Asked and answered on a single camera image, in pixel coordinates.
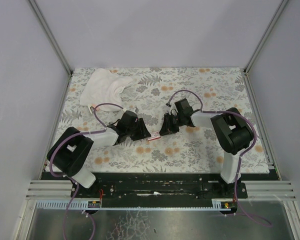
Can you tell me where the red staple box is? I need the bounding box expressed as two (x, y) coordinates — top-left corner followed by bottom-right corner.
(147, 131), (161, 142)

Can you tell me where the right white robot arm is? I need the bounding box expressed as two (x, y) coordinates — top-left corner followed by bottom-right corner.
(159, 98), (257, 184)

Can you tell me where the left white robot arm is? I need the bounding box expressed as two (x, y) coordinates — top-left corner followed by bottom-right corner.
(47, 110), (151, 189)

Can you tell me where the floral patterned table mat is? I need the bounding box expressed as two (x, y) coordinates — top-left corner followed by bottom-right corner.
(41, 66), (270, 174)

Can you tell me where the white cloth towel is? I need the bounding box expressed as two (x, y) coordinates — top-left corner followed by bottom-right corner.
(79, 68), (136, 112)

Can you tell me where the white slotted cable duct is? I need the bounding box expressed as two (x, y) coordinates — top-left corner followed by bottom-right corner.
(36, 199), (237, 211)

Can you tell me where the aluminium cross rail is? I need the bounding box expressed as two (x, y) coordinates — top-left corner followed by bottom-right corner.
(26, 180), (73, 200)

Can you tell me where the left aluminium frame post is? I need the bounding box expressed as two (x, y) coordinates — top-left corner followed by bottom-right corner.
(27, 0), (73, 76)

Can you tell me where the aluminium frame post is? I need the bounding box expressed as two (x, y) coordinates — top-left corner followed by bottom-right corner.
(243, 0), (290, 76)
(27, 0), (73, 76)

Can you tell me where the right aluminium frame post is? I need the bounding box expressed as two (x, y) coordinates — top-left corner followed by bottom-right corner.
(243, 0), (290, 76)

